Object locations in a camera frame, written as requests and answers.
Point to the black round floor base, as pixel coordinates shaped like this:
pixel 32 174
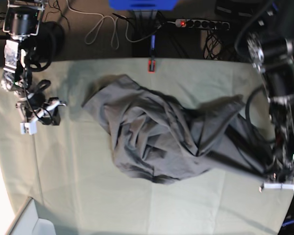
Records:
pixel 50 40

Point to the white bin bottom left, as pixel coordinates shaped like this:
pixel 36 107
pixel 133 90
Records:
pixel 28 222

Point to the blue box top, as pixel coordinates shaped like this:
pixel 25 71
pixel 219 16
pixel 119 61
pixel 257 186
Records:
pixel 142 4

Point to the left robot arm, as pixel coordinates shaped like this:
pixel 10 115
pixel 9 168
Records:
pixel 267 41

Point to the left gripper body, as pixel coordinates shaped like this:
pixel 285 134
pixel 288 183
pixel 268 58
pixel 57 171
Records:
pixel 283 169

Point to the black power strip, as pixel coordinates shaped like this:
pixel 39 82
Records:
pixel 202 24

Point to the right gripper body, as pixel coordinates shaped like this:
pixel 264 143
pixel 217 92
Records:
pixel 33 102

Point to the grey t-shirt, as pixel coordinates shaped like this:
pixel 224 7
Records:
pixel 154 137

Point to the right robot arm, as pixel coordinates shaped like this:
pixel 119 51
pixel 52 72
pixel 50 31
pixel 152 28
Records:
pixel 31 47

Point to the red clamp top centre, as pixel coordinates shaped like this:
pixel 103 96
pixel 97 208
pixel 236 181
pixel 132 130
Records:
pixel 151 61

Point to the blue clamp bottom right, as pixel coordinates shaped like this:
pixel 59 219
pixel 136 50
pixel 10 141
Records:
pixel 287 223

